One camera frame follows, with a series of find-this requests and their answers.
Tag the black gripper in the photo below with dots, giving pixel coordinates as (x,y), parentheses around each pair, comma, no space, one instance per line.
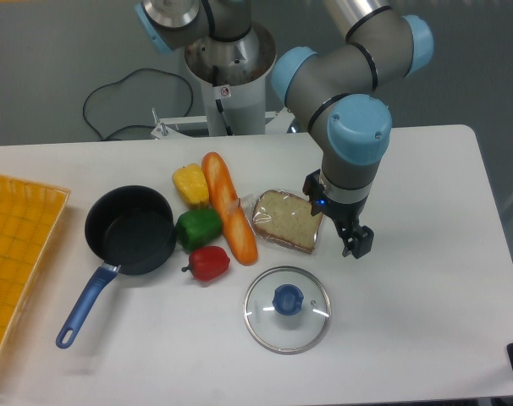
(343,206)

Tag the toast slice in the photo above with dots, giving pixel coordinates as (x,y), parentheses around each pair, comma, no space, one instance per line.
(283,218)

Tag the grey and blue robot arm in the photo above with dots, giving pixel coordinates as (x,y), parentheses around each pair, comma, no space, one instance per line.
(331,95)

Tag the glass lid with blue knob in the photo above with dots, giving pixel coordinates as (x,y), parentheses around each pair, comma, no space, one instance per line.
(287,310)

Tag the orange baguette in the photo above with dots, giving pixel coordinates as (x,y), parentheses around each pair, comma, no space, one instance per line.
(225,201)

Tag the red bell pepper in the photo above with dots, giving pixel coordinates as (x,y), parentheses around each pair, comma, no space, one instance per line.
(207,263)

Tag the green bell pepper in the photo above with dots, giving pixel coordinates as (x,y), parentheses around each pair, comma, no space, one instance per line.
(197,228)

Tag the yellow bell pepper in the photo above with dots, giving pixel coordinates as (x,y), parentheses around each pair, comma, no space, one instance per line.
(191,185)

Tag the yellow plastic basket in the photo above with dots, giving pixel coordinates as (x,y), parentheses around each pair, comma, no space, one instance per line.
(29,213)

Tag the white metal base frame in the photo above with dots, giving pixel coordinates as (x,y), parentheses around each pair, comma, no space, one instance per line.
(277,122)

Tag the black pan with blue handle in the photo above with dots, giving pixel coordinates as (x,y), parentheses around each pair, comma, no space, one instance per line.
(131,229)

